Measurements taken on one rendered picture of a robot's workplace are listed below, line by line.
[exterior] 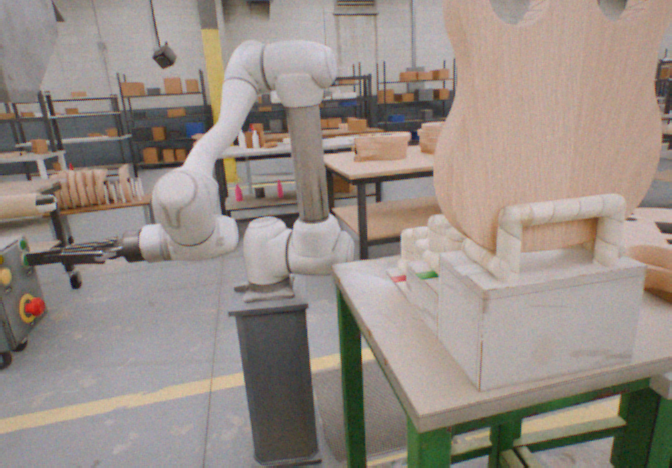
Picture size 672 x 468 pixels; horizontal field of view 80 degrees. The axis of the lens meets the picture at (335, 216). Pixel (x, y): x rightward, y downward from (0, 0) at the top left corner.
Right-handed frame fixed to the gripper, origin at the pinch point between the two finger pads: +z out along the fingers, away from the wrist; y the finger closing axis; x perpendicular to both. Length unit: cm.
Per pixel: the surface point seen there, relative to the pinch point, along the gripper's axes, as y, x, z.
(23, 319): -7.3, -10.8, 3.9
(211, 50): 654, 119, -13
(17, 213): -33.0, 17.1, -13.5
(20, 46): -42, 37, -23
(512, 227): -50, 11, -80
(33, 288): -0.5, -6.8, 4.0
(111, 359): 130, -107, 43
